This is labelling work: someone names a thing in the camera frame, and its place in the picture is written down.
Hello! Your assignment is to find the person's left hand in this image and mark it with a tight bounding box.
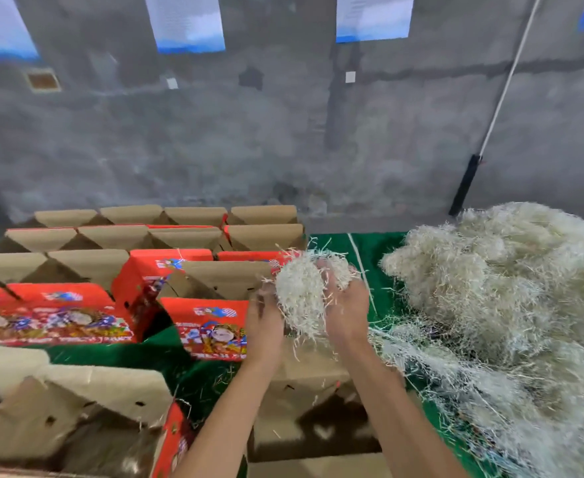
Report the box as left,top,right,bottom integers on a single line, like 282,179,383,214
243,281,289,372

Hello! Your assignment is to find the person's right hand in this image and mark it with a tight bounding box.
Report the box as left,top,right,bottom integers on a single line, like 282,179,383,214
316,258,374,357

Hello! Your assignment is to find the red printed cardboard box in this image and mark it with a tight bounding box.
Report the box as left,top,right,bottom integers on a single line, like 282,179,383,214
245,331,395,478
0,361,196,478
0,343,51,434

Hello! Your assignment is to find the group of red fruit boxes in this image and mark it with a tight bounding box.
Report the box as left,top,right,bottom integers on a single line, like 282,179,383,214
0,204,309,363

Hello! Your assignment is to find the pile of shredded paper filler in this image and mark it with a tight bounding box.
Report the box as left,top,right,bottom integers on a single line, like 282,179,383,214
370,200,584,478

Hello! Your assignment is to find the person's right forearm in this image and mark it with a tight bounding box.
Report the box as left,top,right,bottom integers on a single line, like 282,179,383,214
336,338,473,478

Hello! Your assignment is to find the person's left forearm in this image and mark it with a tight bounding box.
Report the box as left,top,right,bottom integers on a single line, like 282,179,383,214
171,353,285,478

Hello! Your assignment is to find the white pole with black grip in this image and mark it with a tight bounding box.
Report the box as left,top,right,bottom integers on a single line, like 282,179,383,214
447,0,545,218

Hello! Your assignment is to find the yellow framed wall plate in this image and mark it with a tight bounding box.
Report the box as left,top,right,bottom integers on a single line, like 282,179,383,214
24,68,63,94

